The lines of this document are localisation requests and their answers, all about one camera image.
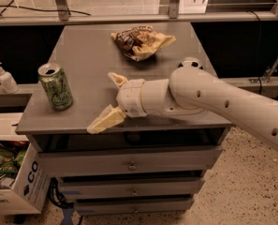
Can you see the white pump bottle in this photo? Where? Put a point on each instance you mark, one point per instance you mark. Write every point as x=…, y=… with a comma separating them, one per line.
x=7, y=81

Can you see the green snack bags in box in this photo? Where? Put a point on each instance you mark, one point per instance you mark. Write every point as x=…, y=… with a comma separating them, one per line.
x=11, y=160

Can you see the blue Pepsi can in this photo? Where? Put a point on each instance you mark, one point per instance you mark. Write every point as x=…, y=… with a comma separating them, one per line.
x=191, y=62

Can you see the brown chip bag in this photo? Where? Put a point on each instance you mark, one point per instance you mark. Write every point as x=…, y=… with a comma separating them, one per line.
x=141, y=42

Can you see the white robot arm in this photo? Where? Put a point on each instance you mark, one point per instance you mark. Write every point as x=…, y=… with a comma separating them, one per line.
x=191, y=91

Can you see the grey drawer cabinet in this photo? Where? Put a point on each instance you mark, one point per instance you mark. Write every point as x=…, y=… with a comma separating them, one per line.
x=147, y=164

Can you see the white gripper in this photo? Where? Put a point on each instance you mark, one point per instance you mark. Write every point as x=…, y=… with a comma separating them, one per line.
x=130, y=97

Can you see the white cardboard box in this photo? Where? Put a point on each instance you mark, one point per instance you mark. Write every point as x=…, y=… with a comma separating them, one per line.
x=29, y=190

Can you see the green soda can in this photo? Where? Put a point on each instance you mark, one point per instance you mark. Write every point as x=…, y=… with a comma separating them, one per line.
x=55, y=84

